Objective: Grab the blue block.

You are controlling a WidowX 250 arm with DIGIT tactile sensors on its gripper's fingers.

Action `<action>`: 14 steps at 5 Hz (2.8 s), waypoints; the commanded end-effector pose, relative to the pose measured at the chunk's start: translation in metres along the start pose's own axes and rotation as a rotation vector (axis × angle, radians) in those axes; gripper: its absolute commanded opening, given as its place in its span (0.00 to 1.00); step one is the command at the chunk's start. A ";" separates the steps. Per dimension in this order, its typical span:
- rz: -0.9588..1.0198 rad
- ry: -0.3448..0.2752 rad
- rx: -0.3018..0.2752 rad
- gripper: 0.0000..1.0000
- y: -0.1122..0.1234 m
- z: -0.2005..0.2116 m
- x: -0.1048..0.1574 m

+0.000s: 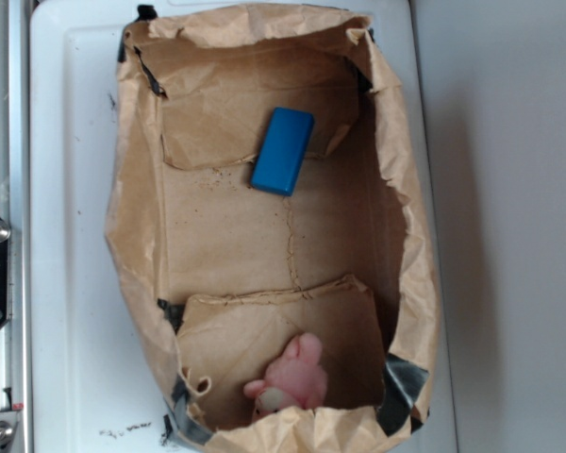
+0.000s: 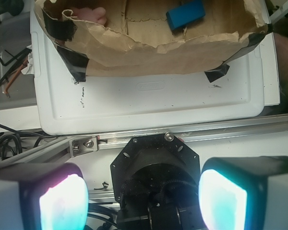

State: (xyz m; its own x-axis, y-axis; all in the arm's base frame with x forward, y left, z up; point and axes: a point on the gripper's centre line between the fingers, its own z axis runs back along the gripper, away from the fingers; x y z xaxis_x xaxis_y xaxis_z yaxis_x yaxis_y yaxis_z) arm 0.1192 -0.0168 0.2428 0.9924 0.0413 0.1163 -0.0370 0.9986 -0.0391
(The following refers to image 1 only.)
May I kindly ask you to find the aluminium frame rail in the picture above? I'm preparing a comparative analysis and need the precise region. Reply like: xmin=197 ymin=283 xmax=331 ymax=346
xmin=0 ymin=1 xmax=33 ymax=452

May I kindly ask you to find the brown paper bag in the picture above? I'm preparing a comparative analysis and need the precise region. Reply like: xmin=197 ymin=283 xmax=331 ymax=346
xmin=106 ymin=3 xmax=441 ymax=452

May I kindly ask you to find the white plastic tray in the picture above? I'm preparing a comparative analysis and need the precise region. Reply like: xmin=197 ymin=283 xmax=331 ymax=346
xmin=27 ymin=0 xmax=461 ymax=453

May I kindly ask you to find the pink plush bunny toy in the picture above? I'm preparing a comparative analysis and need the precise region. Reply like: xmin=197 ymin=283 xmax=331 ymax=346
xmin=243 ymin=333 xmax=328 ymax=422

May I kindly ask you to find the blue rectangular block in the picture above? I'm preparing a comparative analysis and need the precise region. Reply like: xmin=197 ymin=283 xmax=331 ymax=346
xmin=251 ymin=107 xmax=314 ymax=196

